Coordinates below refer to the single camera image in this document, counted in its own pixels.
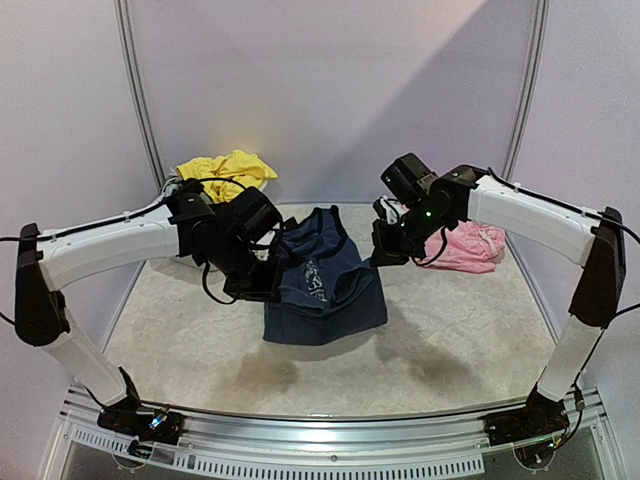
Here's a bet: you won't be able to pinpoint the aluminium front rail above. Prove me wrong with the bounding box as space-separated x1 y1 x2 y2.
42 387 626 479

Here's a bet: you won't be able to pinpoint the right aluminium frame post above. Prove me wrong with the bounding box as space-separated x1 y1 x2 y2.
493 1 549 178

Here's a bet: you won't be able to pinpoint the yellow garment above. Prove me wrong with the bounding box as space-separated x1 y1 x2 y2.
176 150 278 203

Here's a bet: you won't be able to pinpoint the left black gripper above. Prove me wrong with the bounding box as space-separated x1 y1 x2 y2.
211 234 285 303

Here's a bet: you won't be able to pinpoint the white plastic laundry basket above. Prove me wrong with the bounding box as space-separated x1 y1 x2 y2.
166 179 281 274

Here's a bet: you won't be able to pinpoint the pink patterned shorts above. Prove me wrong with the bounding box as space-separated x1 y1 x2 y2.
409 221 506 274

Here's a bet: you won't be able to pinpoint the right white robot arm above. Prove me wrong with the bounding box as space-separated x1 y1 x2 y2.
372 153 626 436

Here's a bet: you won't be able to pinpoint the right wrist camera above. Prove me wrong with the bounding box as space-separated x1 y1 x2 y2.
373 195 407 225

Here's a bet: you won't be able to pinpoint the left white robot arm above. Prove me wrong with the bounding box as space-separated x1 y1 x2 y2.
1 179 283 434

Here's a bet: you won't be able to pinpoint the left aluminium frame post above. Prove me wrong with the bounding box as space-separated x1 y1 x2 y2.
114 0 165 189

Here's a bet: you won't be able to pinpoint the blue garment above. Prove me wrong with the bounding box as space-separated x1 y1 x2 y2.
263 205 388 346

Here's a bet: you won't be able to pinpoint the aluminium frame post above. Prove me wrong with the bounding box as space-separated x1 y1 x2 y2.
493 1 549 178
114 0 165 189

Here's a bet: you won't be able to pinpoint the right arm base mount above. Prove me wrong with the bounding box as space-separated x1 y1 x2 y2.
481 385 585 449

